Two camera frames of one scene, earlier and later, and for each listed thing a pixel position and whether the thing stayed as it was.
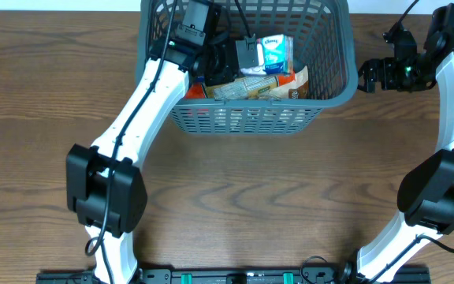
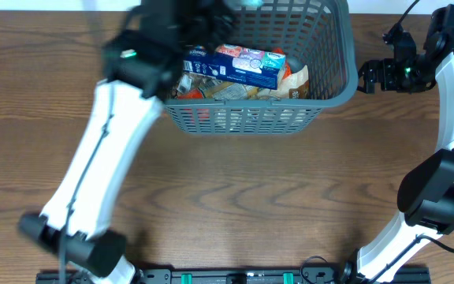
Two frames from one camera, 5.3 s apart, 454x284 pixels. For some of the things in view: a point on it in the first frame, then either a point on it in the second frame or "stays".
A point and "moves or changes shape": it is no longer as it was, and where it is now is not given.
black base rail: [228, 276] stays
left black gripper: [217, 75] to [218, 35]
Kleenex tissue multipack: [276, 55] moves or changes shape
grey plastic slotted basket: [322, 40] stays
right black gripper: [388, 83] stays
